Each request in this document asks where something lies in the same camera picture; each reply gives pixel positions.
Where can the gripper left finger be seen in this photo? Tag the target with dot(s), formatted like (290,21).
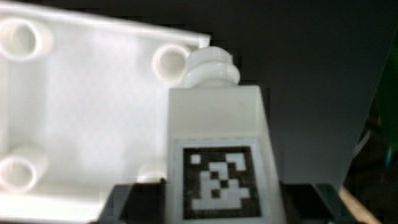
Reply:
(136,204)

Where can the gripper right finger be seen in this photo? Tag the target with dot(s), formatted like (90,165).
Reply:
(314,205)

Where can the white leg with tag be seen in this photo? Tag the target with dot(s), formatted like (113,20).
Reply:
(223,184)

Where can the white square tabletop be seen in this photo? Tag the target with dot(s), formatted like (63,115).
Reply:
(90,68)

